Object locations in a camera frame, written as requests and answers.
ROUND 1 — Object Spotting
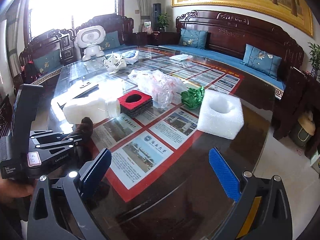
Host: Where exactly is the white plastic milk bottle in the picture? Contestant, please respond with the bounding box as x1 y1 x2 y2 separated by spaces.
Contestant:
62 98 120 124

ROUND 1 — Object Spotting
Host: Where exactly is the white foam packing block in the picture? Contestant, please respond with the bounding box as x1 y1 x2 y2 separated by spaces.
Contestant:
197 89 244 140

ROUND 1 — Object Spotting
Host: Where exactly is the red square foam insert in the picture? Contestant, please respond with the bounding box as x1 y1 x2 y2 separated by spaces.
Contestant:
118 90 153 118

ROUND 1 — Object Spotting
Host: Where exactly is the green paper ball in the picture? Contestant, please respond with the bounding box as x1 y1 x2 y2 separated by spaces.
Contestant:
181 86 205 109

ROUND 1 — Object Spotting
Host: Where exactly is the clear plastic bag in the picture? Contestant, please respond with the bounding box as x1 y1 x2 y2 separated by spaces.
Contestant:
128 69 187 108

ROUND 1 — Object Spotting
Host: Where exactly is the person's left hand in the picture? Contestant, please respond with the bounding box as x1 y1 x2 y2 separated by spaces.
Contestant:
0 178 34 204

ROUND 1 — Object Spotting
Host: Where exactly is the teal cushion on armchair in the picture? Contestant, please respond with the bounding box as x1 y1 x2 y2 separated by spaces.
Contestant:
33 49 62 75

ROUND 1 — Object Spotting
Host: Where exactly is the dark wooden armchair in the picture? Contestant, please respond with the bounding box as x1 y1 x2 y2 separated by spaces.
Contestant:
13 14 134 91

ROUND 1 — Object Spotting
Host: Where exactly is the white printed plastic bag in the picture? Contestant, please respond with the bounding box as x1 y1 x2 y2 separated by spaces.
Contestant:
103 53 127 74

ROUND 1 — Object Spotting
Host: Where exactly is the dark wooden side cabinet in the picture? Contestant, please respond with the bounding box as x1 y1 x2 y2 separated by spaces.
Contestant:
272 67 319 159

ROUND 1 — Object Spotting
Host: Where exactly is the bag with blue contents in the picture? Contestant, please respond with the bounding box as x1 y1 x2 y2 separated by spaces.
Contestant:
121 50 139 64

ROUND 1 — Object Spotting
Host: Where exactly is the blue embroidered cushion right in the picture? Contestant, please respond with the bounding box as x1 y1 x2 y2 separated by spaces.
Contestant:
242 44 282 79

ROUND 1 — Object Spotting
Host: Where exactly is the blue embroidered cushion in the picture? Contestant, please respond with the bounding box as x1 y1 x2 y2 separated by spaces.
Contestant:
179 29 208 49
242 44 282 79

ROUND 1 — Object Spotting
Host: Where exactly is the white toy robot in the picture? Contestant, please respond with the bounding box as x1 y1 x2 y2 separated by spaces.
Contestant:
76 25 106 61

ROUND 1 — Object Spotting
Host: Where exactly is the dark wooden carved sofa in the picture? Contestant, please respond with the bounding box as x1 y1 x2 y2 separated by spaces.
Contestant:
157 10 305 94

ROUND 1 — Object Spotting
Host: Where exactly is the blue embroidered cushion left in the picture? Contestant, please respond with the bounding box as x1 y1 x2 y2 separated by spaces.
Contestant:
179 29 208 49

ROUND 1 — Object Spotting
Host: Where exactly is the potted plant right side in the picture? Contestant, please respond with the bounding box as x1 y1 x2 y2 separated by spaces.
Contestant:
308 42 320 79

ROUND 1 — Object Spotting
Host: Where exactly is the potted plant far corner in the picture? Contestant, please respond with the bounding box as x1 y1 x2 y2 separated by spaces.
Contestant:
157 13 170 32

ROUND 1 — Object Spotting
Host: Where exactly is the black tower speaker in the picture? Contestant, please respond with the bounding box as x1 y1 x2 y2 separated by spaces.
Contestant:
152 3 162 31

